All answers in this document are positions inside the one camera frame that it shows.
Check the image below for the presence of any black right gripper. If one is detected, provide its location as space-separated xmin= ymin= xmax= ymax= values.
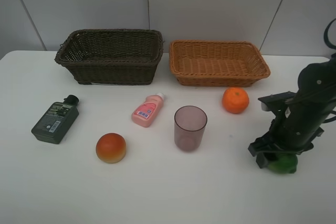
xmin=248 ymin=98 xmax=335 ymax=169

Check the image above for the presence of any green lime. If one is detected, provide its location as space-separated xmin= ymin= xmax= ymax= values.
xmin=267 ymin=153 xmax=298 ymax=174

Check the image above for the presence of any orange tangerine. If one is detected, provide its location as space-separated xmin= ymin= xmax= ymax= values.
xmin=222 ymin=88 xmax=249 ymax=114

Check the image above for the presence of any dark green Mentholatum bottle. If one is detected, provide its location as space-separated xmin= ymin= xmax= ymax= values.
xmin=31 ymin=94 xmax=79 ymax=144

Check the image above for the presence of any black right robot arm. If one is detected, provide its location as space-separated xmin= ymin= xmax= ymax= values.
xmin=248 ymin=55 xmax=335 ymax=173

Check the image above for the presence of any translucent purple plastic cup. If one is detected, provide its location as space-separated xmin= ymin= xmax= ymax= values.
xmin=174 ymin=105 xmax=208 ymax=152

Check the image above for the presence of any light orange wicker basket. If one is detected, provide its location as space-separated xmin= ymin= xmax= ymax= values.
xmin=169 ymin=40 xmax=271 ymax=87

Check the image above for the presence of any pink lotion bottle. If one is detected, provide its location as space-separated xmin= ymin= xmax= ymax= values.
xmin=131 ymin=93 xmax=165 ymax=127

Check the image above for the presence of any round orange bread bun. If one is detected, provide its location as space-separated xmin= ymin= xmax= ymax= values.
xmin=96 ymin=133 xmax=127 ymax=164

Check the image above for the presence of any dark brown wicker basket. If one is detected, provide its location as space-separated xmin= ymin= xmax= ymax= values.
xmin=55 ymin=29 xmax=163 ymax=86

